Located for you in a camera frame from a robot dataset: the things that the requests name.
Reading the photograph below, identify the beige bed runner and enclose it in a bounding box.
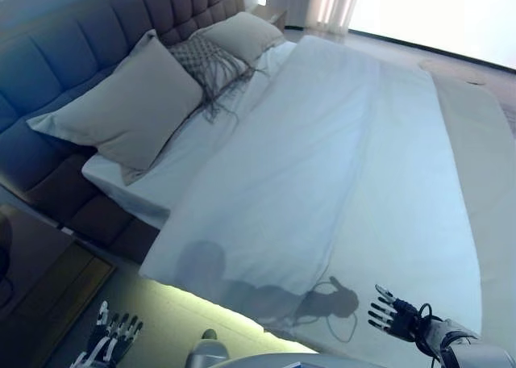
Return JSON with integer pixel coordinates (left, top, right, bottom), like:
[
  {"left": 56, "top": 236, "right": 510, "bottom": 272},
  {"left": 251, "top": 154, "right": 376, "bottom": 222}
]
[{"left": 418, "top": 59, "right": 516, "bottom": 339}]

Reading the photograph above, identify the brown upholstered bed frame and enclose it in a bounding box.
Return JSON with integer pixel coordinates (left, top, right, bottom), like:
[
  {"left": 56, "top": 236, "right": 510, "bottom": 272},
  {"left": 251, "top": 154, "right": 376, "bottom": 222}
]
[{"left": 23, "top": 174, "right": 170, "bottom": 264}]

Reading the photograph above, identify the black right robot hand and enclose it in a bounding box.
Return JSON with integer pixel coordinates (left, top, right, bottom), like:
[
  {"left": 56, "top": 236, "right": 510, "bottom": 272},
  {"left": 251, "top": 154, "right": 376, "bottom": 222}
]
[{"left": 367, "top": 284, "right": 420, "bottom": 343}]

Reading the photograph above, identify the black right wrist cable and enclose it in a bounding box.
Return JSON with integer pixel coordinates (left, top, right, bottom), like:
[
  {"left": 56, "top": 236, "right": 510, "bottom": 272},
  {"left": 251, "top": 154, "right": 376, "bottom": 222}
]
[{"left": 410, "top": 302, "right": 444, "bottom": 361}]

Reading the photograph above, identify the beige sheer curtain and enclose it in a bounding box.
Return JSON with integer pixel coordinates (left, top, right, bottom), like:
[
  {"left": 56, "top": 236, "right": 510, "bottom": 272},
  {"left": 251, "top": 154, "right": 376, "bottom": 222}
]
[{"left": 310, "top": 0, "right": 364, "bottom": 34}]

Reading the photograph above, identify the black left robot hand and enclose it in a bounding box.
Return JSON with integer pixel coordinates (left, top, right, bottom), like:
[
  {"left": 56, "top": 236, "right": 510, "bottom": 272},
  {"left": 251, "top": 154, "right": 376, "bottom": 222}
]
[{"left": 82, "top": 300, "right": 144, "bottom": 363}]

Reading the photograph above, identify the grey fringed woven cushion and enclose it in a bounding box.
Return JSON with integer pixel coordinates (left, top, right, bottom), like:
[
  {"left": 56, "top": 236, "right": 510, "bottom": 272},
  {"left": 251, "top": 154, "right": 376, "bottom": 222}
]
[{"left": 167, "top": 33, "right": 271, "bottom": 125}]

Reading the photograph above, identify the white fitted bed sheet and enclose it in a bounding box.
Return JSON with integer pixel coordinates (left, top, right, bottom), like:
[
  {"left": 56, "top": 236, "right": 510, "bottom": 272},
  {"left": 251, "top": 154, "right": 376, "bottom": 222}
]
[{"left": 81, "top": 40, "right": 298, "bottom": 230}]

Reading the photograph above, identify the large bright window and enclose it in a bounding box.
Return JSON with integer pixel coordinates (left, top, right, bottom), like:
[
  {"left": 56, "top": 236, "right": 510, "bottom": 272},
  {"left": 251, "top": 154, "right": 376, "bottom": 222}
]
[{"left": 348, "top": 0, "right": 516, "bottom": 69}]

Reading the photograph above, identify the wooden nightstand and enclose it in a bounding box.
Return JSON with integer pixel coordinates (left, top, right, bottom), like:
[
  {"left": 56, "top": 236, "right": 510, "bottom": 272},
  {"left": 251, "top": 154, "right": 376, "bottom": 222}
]
[
  {"left": 0, "top": 202, "right": 118, "bottom": 368},
  {"left": 252, "top": 4, "right": 287, "bottom": 29}
]

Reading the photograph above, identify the white duvet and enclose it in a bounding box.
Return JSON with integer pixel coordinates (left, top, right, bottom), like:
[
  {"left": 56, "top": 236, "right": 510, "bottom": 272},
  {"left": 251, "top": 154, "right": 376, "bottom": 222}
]
[{"left": 139, "top": 35, "right": 483, "bottom": 355}]

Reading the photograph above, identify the silver robot torso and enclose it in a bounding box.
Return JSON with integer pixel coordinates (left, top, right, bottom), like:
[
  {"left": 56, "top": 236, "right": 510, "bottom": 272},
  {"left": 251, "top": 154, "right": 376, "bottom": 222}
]
[{"left": 225, "top": 351, "right": 444, "bottom": 368}]

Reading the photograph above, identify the large beige pillow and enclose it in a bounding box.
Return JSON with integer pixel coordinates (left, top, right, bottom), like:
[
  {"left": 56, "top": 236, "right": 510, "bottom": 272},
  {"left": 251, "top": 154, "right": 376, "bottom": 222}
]
[{"left": 26, "top": 28, "right": 205, "bottom": 186}]

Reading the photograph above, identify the silver left robot leg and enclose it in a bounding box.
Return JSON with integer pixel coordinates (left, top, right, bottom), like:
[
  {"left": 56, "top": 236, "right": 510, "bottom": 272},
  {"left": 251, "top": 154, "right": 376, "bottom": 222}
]
[{"left": 187, "top": 328, "right": 229, "bottom": 368}]

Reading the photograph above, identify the brown tufted headboard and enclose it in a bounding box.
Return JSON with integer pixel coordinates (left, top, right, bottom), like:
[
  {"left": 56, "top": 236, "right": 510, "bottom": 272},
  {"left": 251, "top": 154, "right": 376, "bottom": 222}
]
[{"left": 0, "top": 0, "right": 247, "bottom": 207}]

